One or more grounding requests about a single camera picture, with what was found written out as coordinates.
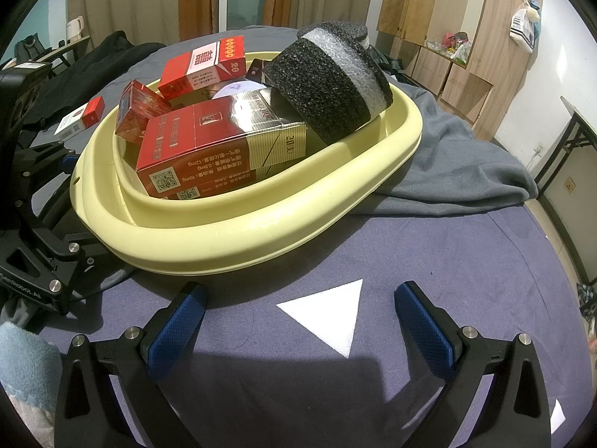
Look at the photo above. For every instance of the small black box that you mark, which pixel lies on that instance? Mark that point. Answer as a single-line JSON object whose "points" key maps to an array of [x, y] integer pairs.
{"points": [[256, 71]]}

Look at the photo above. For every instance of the small red and white box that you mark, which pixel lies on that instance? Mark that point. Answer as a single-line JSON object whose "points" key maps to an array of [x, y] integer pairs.
{"points": [[91, 112]]}

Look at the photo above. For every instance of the white hanging bag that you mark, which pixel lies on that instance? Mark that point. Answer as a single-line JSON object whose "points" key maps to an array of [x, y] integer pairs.
{"points": [[522, 28]]}

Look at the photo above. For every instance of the black jacket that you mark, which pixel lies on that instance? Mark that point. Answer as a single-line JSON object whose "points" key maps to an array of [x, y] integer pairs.
{"points": [[93, 65]]}

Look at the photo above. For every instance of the dark backpack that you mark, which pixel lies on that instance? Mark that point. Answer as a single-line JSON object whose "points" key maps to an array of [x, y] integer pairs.
{"points": [[28, 49]]}

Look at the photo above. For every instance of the white wall plug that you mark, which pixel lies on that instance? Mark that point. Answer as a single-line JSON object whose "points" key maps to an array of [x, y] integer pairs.
{"points": [[539, 151]]}

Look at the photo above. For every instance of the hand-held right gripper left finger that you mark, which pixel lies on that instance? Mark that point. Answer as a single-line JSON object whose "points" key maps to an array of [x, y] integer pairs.
{"points": [[177, 331]]}

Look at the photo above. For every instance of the wooden wardrobe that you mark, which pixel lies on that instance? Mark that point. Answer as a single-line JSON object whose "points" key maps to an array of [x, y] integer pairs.
{"points": [[419, 0]]}

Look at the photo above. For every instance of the white kettle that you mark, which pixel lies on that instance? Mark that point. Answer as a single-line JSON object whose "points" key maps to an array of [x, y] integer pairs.
{"points": [[77, 28]]}

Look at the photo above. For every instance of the light blue towel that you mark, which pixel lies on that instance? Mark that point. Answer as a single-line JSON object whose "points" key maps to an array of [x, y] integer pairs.
{"points": [[23, 364]]}

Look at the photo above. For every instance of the yellowed wall outlet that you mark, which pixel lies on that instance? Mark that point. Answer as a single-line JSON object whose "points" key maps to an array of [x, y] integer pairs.
{"points": [[569, 184]]}

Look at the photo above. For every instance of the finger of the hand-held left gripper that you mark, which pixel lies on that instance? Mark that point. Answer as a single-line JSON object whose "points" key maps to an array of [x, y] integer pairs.
{"points": [[51, 261], [46, 158]]}

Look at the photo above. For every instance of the black foam roll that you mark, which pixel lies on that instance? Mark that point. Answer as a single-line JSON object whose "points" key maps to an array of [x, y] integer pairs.
{"points": [[326, 93]]}

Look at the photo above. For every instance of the white triangle marker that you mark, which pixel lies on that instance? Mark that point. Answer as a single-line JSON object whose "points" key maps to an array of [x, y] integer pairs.
{"points": [[331, 312]]}

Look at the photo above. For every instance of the plaid cloth pile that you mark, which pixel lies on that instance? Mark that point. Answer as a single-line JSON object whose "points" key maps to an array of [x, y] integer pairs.
{"points": [[587, 308]]}

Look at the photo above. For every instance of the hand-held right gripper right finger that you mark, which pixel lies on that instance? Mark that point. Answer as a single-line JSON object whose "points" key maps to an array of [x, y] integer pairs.
{"points": [[427, 331]]}

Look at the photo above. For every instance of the grey blanket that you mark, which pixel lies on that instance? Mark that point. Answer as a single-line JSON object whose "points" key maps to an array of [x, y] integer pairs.
{"points": [[443, 172]]}

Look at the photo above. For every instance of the shiny red box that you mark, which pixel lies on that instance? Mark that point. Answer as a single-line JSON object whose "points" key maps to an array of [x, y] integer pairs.
{"points": [[140, 112]]}

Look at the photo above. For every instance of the beige sheer curtain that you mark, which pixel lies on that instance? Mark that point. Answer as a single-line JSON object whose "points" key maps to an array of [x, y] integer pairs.
{"points": [[126, 0]]}

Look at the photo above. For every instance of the black folding table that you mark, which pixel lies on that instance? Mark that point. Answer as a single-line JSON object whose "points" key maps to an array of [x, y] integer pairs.
{"points": [[576, 116]]}

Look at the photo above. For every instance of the colourful clutter pile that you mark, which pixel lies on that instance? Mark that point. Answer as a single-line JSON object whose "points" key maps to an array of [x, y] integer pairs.
{"points": [[450, 46]]}

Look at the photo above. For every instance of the pale yellow plastic basin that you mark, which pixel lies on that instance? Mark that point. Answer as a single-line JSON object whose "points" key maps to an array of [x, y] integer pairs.
{"points": [[261, 242]]}

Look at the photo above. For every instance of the dark red cigarette carton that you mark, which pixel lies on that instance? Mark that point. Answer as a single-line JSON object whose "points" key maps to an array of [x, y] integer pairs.
{"points": [[196, 144], [186, 192]]}

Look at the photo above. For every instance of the purple bed sheet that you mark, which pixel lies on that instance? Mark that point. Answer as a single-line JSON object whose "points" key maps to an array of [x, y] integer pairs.
{"points": [[419, 252]]}

